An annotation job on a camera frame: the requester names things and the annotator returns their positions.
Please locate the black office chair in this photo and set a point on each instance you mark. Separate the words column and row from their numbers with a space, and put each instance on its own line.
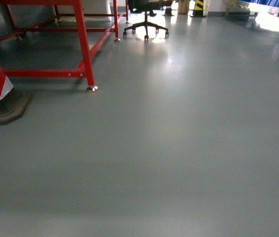
column 148, row 7

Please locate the yellow black striped post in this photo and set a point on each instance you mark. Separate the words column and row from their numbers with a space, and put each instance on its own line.
column 198, row 11

